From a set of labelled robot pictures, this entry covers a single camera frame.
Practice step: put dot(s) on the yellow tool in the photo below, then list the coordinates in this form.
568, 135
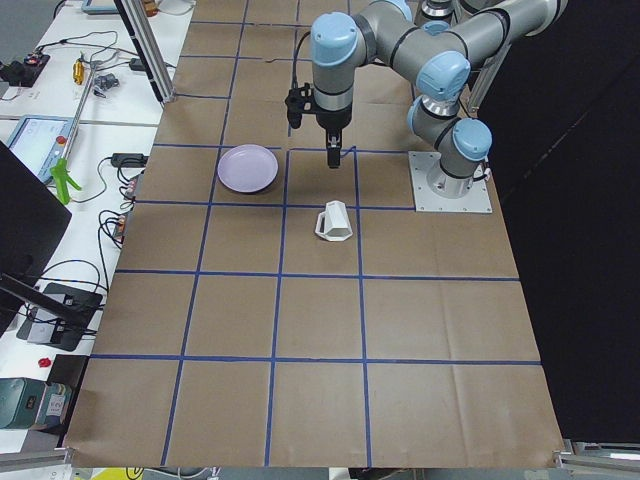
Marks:
78, 72

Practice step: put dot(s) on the black power adapter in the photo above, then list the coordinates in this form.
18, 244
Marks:
129, 160

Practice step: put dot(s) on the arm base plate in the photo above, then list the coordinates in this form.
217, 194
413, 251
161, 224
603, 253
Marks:
452, 200

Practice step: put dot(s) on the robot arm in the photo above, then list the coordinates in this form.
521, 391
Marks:
438, 65

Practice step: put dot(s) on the aluminium frame post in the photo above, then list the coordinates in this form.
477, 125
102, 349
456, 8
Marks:
140, 32

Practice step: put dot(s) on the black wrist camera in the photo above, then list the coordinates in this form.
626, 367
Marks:
299, 102

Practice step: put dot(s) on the lavender plate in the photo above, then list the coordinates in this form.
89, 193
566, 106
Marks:
248, 168

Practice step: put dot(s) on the brown paper table cover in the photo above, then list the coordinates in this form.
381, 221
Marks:
233, 335

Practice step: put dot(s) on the black monitor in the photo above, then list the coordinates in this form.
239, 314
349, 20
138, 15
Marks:
33, 222

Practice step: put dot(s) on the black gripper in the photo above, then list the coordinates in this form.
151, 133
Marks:
333, 120

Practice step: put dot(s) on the white angular cup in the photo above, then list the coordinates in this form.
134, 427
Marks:
333, 223

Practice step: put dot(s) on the green clamp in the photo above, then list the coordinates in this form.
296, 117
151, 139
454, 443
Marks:
63, 181

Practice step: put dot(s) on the teach pendant tablet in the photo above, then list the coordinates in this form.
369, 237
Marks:
39, 141

